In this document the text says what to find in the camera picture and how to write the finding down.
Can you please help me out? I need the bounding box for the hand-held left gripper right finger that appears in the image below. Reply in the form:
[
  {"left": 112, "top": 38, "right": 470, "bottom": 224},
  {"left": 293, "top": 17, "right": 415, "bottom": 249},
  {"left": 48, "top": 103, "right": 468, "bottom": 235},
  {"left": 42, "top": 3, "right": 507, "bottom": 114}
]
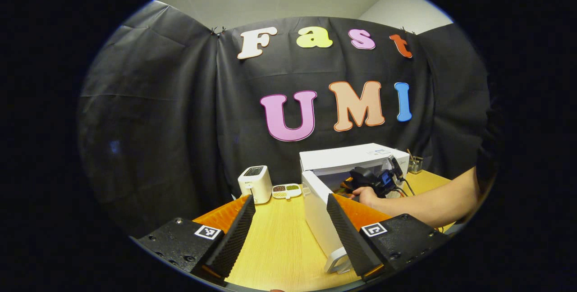
[{"left": 326, "top": 193, "right": 452, "bottom": 283}]

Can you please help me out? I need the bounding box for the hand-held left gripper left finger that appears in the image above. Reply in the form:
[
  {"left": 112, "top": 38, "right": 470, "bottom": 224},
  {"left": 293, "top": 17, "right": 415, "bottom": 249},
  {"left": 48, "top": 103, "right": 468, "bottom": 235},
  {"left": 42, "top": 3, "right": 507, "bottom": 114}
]
[{"left": 137, "top": 194, "right": 256, "bottom": 280}]

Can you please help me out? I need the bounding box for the white microwave oven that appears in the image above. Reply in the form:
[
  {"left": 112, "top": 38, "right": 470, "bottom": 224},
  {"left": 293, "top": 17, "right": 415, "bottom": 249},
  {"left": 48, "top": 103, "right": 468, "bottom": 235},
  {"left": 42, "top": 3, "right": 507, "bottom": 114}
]
[{"left": 300, "top": 143, "right": 410, "bottom": 274}]

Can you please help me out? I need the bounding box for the white toaster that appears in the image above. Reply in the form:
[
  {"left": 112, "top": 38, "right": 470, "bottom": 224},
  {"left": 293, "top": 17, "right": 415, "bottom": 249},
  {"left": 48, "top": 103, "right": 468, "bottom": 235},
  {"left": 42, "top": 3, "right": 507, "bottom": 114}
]
[{"left": 238, "top": 166, "right": 272, "bottom": 204}]

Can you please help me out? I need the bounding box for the white divided dish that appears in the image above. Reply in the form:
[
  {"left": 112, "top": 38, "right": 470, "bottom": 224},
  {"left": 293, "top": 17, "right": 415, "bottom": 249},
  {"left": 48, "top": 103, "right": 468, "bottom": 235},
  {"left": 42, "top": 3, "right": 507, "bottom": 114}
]
[{"left": 272, "top": 184, "right": 302, "bottom": 199}]

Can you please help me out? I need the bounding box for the person's black shirt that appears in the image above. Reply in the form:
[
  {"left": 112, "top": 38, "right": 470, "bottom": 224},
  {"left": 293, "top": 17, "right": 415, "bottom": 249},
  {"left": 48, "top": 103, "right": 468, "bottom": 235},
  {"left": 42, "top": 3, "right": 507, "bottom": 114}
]
[{"left": 474, "top": 98, "right": 501, "bottom": 202}]

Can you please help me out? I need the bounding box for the black backdrop cloth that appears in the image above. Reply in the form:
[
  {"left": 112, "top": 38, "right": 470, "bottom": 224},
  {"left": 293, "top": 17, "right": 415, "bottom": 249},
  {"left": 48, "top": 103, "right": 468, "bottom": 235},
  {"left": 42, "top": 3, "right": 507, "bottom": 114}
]
[{"left": 78, "top": 0, "right": 492, "bottom": 238}]

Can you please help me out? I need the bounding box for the black cable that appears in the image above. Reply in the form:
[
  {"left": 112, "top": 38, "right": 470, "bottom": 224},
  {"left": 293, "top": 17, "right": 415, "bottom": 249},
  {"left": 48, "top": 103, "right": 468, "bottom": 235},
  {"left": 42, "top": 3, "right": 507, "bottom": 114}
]
[{"left": 399, "top": 176, "right": 417, "bottom": 198}]

